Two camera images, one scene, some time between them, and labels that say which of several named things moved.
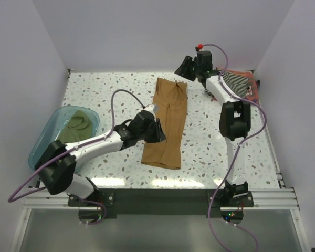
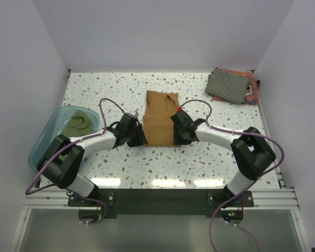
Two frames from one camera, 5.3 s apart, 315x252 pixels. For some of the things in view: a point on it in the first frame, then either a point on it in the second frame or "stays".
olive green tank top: [79, 128] stays
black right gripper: [183, 70] -> [177, 140]
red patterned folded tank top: [252, 93] stays
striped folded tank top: [237, 84] stays
